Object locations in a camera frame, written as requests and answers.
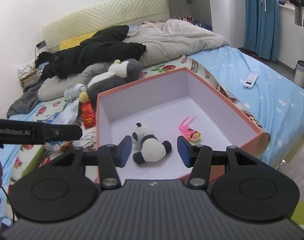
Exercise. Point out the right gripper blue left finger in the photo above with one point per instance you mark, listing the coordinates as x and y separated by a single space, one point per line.
111 156

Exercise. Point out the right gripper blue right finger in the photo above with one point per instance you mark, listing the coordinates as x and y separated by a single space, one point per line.
197 157

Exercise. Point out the pink feathered bird toy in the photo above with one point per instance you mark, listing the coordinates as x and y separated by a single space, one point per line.
187 132

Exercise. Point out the small panda plush toy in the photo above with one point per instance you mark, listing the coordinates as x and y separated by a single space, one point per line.
151 150

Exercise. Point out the white paper towel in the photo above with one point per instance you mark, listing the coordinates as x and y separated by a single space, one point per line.
88 138

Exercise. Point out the floral fruit-print plastic mat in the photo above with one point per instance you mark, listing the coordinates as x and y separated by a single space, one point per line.
161 101

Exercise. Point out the dark grey blanket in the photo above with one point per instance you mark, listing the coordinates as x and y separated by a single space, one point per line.
28 101

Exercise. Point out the red foil snack packet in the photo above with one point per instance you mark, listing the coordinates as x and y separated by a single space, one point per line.
88 115

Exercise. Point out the grey pillow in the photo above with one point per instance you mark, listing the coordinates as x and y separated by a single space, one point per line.
55 87

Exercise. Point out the white lotion bottle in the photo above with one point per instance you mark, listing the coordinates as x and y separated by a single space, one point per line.
74 91

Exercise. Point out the grey penguin plush toy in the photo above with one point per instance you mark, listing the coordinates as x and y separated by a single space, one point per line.
119 73

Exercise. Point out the white remote control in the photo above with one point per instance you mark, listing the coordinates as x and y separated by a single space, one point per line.
250 81

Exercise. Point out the light blue bed sheet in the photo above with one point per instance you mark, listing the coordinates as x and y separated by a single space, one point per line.
276 102

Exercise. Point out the black clothing pile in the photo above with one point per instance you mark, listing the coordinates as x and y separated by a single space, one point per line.
106 45

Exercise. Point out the yellow pillow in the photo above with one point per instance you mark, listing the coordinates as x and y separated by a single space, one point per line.
70 43

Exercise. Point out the grey duvet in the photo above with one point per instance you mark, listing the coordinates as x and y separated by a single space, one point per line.
172 39

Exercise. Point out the white mesh waste bin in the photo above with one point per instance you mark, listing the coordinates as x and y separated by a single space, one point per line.
299 73

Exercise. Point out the blue curtain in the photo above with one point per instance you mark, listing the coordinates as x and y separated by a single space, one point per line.
262 28

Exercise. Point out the cream quilted headboard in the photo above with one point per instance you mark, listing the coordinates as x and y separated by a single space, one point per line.
101 16

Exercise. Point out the hanging striped garment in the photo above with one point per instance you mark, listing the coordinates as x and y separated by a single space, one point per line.
299 16

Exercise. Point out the green long-handled massage brush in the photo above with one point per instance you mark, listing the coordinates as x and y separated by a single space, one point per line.
34 162

